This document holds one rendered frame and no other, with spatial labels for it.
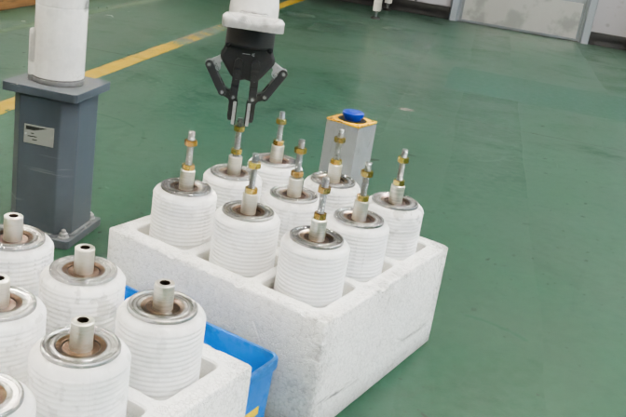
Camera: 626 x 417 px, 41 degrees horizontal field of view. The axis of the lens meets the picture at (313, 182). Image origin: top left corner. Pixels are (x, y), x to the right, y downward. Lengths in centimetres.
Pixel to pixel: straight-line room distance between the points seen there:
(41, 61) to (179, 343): 82
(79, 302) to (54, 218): 70
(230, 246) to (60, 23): 58
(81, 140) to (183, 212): 43
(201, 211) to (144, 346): 39
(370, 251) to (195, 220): 26
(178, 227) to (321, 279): 25
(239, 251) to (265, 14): 36
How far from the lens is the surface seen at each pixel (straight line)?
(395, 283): 126
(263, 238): 119
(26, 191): 167
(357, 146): 154
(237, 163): 136
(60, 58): 159
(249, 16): 125
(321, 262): 112
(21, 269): 105
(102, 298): 97
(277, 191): 131
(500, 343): 155
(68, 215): 166
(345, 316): 114
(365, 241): 122
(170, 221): 126
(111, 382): 83
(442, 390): 137
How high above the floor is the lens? 69
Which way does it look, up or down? 18 degrees down
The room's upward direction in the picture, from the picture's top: 9 degrees clockwise
